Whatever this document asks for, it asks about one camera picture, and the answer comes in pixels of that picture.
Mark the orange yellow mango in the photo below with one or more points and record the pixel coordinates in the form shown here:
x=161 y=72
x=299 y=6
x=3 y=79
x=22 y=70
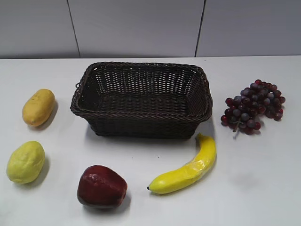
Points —
x=38 y=108

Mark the dark woven wicker basket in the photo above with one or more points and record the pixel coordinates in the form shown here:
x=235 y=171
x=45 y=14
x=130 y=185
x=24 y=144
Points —
x=149 y=100

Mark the yellow banana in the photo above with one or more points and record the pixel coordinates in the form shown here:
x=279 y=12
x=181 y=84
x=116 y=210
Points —
x=189 y=173

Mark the dark red apple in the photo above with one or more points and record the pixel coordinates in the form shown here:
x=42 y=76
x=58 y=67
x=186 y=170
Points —
x=101 y=188

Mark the purple red grape bunch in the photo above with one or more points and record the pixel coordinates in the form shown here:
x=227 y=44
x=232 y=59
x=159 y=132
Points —
x=259 y=99

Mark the pale yellow lemon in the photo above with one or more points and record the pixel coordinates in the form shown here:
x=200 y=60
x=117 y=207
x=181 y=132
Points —
x=26 y=163

